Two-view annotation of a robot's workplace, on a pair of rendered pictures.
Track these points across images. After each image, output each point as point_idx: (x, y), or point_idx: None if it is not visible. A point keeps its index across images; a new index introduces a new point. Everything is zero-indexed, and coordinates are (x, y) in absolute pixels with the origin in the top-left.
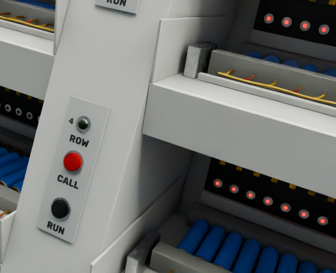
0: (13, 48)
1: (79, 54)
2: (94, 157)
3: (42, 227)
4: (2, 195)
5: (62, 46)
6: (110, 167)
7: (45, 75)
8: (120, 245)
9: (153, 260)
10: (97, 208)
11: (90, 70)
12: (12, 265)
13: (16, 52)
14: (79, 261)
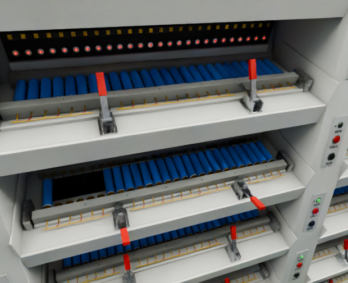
0: (306, 110)
1: (338, 100)
2: (343, 133)
3: (324, 165)
4: (274, 166)
5: (330, 100)
6: None
7: (319, 114)
8: None
9: None
10: (343, 149)
11: (342, 104)
12: (310, 184)
13: (307, 110)
14: (336, 167)
